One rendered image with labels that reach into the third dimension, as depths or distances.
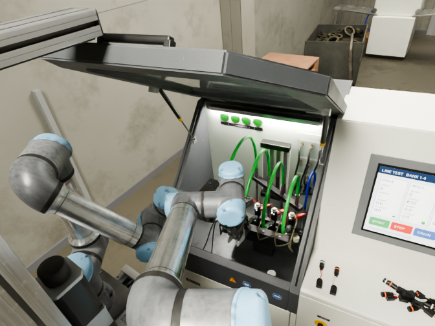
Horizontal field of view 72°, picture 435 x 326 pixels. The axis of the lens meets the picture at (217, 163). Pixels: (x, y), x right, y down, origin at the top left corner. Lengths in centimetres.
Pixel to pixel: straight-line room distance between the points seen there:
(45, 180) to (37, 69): 172
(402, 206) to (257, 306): 89
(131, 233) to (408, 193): 95
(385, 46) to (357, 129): 561
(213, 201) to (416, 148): 72
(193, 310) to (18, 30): 48
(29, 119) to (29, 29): 204
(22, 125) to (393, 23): 595
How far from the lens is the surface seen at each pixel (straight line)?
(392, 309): 136
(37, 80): 257
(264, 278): 137
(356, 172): 124
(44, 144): 100
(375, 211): 130
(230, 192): 82
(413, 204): 128
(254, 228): 149
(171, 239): 67
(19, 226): 285
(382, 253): 140
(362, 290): 137
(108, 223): 94
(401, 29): 665
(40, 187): 91
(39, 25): 58
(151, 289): 54
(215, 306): 49
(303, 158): 152
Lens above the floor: 211
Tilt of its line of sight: 36 degrees down
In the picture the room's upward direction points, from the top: 6 degrees counter-clockwise
